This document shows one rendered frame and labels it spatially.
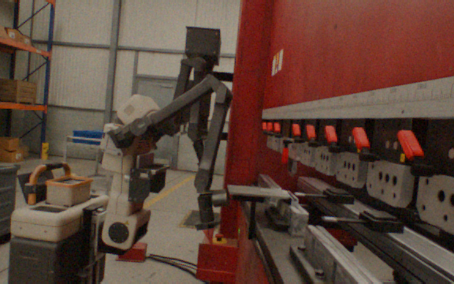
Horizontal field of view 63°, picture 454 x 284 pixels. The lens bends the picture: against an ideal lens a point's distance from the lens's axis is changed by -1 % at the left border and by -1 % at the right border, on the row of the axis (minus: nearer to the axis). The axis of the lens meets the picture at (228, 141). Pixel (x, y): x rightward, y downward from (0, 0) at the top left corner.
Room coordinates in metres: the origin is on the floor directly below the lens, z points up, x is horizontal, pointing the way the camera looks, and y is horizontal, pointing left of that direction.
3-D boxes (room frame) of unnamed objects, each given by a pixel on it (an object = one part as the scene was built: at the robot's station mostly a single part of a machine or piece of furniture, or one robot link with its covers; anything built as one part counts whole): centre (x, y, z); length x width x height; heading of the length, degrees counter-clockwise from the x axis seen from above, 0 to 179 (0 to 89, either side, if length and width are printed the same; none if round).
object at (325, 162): (1.14, -0.33, 1.26); 0.15 x 0.09 x 0.17; 3
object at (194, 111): (2.05, 0.19, 1.40); 0.11 x 0.06 x 0.43; 173
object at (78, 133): (4.76, 1.67, 0.92); 0.50 x 0.36 x 0.18; 83
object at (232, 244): (1.57, -0.01, 0.75); 0.20 x 0.16 x 0.18; 177
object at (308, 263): (1.11, -0.28, 0.89); 0.30 x 0.05 x 0.03; 3
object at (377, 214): (1.28, -0.48, 1.01); 0.26 x 0.12 x 0.05; 93
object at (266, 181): (2.26, -0.26, 0.92); 0.50 x 0.06 x 0.10; 3
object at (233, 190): (1.71, -0.15, 1.00); 0.26 x 0.18 x 0.01; 93
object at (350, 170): (0.94, -0.34, 1.26); 0.15 x 0.09 x 0.17; 3
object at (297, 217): (1.66, -0.30, 0.92); 0.39 x 0.06 x 0.10; 3
